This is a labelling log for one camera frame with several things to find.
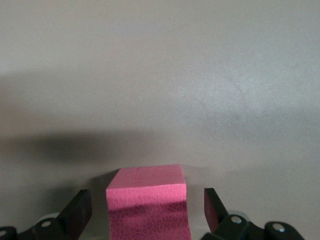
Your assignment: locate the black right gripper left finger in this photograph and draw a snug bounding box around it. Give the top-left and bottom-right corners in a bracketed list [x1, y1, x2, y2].
[0, 189, 93, 240]

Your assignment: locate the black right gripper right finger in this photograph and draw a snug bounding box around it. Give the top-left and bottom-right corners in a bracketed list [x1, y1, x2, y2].
[199, 187, 307, 240]

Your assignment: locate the red foam cube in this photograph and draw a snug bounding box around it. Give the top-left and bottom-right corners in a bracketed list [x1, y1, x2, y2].
[105, 163, 189, 240]

